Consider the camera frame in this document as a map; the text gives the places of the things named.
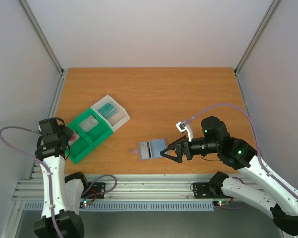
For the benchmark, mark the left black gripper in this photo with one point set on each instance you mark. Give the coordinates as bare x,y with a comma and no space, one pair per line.
68,131

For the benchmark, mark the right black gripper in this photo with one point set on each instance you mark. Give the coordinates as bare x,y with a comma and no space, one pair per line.
184,148

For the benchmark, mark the blue card holder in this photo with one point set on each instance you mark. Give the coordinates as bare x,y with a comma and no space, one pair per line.
157,146

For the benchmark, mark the card with magnetic stripe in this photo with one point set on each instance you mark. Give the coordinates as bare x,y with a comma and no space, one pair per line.
145,150

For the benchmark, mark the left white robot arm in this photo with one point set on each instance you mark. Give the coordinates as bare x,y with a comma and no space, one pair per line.
60,216

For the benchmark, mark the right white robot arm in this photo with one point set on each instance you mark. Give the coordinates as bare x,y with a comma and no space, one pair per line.
277,199

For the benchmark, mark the red patterned card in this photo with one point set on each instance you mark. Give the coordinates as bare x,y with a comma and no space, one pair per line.
75,137

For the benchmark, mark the grey card in tray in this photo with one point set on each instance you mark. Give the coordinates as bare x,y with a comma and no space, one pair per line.
89,123

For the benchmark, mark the teal card stack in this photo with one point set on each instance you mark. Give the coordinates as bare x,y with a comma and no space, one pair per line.
107,110

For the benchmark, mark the green plastic tray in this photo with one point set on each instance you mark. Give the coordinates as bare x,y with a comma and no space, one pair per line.
90,140

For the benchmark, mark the clear plastic bin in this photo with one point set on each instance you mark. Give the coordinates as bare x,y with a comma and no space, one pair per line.
117,120

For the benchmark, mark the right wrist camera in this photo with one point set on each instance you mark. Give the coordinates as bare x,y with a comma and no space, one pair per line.
183,127

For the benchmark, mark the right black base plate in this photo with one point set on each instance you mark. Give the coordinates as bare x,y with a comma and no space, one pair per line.
203,190

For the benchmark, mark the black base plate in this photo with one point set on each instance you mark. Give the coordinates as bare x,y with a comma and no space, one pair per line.
96,191
203,190

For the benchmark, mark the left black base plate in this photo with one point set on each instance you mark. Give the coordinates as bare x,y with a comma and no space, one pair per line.
96,191

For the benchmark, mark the grey slotted cable duct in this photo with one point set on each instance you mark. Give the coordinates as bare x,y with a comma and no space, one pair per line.
135,206

